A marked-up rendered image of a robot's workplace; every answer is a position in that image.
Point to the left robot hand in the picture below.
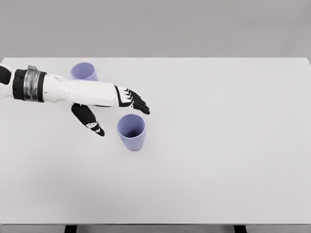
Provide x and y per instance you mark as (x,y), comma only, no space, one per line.
(97,93)

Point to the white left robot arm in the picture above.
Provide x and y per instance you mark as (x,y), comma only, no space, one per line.
(36,83)

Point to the lavender plastic cup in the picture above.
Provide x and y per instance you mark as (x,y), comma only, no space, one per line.
(83,71)
(131,131)

